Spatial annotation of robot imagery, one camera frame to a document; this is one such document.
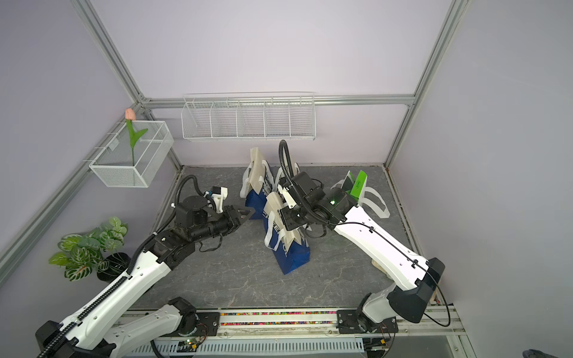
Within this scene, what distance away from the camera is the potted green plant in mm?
625

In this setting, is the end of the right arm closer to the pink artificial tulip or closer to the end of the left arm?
the end of the left arm

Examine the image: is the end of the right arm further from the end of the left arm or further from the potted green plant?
the potted green plant

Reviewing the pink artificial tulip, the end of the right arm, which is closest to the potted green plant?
the pink artificial tulip

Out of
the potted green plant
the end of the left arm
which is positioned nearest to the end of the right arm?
the end of the left arm

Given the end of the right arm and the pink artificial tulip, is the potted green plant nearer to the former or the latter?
the pink artificial tulip
